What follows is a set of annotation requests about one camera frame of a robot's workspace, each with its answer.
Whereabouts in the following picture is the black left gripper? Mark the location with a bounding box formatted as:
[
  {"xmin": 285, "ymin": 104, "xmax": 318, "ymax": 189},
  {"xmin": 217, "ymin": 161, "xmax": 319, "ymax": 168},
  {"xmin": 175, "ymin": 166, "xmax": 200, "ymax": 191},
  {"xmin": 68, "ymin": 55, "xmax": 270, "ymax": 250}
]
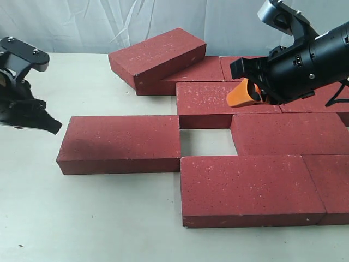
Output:
[{"xmin": 1, "ymin": 68, "xmax": 62, "ymax": 134}]

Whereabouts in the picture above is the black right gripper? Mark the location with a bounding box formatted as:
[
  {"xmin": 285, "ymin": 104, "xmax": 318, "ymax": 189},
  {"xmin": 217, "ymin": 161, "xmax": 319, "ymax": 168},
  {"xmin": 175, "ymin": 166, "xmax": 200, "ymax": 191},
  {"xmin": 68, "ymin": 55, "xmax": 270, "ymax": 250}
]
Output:
[{"xmin": 226, "ymin": 23, "xmax": 348, "ymax": 108}]

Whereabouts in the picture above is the red brick moved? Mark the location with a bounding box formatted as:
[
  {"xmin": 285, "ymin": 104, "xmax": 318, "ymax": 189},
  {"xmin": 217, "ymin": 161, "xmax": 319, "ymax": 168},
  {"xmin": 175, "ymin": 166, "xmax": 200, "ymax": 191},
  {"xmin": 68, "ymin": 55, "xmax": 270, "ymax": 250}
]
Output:
[{"xmin": 56, "ymin": 115, "xmax": 181, "ymax": 175}]

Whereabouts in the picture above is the red brick back right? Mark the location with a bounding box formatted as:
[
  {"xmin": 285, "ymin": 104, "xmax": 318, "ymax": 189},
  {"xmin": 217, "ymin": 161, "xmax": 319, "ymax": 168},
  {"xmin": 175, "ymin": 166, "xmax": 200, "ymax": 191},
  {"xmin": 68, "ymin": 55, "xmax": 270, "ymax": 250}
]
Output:
[{"xmin": 136, "ymin": 56, "xmax": 225, "ymax": 96}]

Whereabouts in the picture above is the red brick second row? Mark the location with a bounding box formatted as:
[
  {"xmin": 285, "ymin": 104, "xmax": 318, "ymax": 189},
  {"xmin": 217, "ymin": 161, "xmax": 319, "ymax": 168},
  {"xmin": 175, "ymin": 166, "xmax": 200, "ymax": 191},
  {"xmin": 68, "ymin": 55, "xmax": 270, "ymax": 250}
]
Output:
[{"xmin": 230, "ymin": 113, "xmax": 348, "ymax": 156}]

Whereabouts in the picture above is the red brick far right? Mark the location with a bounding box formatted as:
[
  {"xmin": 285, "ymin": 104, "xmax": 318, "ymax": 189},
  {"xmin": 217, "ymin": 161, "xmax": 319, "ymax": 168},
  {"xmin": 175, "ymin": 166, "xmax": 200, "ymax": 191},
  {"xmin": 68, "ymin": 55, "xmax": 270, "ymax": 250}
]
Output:
[{"xmin": 220, "ymin": 56, "xmax": 348, "ymax": 127}]

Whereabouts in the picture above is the red brick front row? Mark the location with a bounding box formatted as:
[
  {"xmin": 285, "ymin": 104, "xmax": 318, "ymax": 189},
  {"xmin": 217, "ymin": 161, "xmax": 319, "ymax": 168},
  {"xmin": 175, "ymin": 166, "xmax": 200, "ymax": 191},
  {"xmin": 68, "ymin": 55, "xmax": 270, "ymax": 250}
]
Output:
[{"xmin": 180, "ymin": 155, "xmax": 327, "ymax": 228}]

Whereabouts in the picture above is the red brick tilted back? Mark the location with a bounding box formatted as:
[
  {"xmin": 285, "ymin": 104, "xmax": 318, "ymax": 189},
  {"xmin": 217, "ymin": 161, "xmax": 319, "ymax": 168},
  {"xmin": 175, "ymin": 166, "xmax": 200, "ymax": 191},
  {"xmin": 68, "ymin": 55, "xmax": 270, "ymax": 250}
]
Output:
[{"xmin": 108, "ymin": 28, "xmax": 207, "ymax": 96}]

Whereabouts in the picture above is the red brick front right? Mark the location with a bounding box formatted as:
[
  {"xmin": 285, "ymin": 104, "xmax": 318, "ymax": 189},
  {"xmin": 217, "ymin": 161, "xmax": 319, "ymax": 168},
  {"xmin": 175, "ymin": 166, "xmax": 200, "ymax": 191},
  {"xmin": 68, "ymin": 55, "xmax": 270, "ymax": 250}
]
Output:
[{"xmin": 303, "ymin": 154, "xmax": 348, "ymax": 225}]

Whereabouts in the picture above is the white backdrop curtain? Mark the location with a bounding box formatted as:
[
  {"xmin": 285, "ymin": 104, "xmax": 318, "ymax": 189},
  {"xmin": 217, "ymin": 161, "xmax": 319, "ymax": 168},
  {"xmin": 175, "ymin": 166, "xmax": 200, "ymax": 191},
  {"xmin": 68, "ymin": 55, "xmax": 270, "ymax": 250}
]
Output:
[{"xmin": 0, "ymin": 0, "xmax": 349, "ymax": 55}]

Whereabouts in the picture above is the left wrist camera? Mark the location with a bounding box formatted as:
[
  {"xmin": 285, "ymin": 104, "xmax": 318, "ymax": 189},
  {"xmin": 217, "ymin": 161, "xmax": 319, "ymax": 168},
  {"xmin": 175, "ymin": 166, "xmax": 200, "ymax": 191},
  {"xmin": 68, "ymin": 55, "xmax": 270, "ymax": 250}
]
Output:
[{"xmin": 1, "ymin": 37, "xmax": 50, "ymax": 72}]

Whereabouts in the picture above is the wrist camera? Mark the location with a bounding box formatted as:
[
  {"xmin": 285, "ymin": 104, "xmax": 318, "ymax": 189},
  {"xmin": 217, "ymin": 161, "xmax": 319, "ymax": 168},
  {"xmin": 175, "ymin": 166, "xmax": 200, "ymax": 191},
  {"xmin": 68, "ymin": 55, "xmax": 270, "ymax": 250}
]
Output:
[
  {"xmin": 257, "ymin": 1, "xmax": 319, "ymax": 46},
  {"xmin": 1, "ymin": 37, "xmax": 50, "ymax": 72}
]

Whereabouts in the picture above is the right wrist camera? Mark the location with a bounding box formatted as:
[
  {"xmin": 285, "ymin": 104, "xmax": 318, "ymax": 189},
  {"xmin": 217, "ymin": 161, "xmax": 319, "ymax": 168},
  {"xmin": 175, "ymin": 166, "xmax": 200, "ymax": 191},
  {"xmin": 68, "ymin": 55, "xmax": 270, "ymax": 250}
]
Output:
[{"xmin": 257, "ymin": 1, "xmax": 319, "ymax": 46}]

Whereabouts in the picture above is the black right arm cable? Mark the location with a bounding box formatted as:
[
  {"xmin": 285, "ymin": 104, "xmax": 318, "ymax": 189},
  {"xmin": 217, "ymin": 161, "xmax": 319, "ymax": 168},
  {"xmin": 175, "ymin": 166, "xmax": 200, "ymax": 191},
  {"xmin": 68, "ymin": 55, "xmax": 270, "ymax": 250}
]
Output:
[{"xmin": 324, "ymin": 78, "xmax": 349, "ymax": 108}]

